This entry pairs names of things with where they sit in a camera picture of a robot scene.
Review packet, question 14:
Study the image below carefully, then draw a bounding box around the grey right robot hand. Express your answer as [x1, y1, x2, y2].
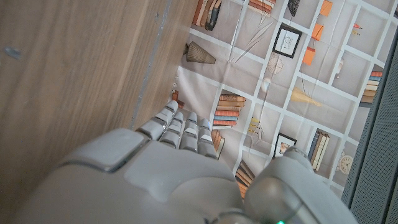
[12, 100, 358, 224]

